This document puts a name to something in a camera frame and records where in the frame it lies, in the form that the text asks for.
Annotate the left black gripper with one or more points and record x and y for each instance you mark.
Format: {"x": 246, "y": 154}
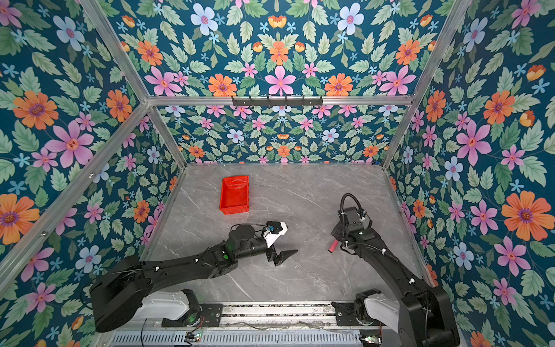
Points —
{"x": 278, "y": 259}

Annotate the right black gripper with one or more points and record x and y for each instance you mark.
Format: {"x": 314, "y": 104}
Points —
{"x": 340, "y": 234}

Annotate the red handled screwdriver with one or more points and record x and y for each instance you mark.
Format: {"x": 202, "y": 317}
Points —
{"x": 335, "y": 244}

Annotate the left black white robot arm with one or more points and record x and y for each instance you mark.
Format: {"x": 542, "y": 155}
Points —
{"x": 134, "y": 288}

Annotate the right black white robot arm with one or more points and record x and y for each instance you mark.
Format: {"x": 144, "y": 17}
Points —
{"x": 420, "y": 314}

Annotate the red plastic bin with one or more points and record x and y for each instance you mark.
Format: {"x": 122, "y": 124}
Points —
{"x": 234, "y": 195}

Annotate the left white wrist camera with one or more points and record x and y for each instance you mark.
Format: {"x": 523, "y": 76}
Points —
{"x": 273, "y": 231}

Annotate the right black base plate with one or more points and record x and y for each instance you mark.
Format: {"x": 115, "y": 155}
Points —
{"x": 345, "y": 315}

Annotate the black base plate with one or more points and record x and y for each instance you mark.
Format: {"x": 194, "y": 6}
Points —
{"x": 345, "y": 315}
{"x": 202, "y": 315}

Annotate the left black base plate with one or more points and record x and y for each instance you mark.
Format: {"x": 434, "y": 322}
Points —
{"x": 202, "y": 315}

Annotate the white slotted cable duct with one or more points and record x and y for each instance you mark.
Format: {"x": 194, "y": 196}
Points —
{"x": 237, "y": 338}

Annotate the black hook rail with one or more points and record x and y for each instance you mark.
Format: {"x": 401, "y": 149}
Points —
{"x": 293, "y": 101}

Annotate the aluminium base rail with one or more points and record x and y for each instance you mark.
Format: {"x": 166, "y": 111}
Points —
{"x": 277, "y": 314}

